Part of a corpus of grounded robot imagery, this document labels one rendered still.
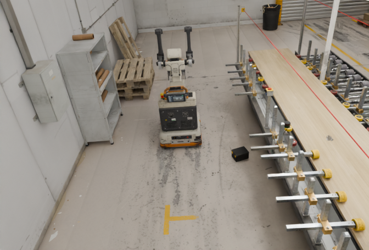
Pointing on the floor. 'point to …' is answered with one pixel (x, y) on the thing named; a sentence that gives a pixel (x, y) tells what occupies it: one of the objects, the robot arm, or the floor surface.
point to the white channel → (335, 22)
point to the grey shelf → (104, 123)
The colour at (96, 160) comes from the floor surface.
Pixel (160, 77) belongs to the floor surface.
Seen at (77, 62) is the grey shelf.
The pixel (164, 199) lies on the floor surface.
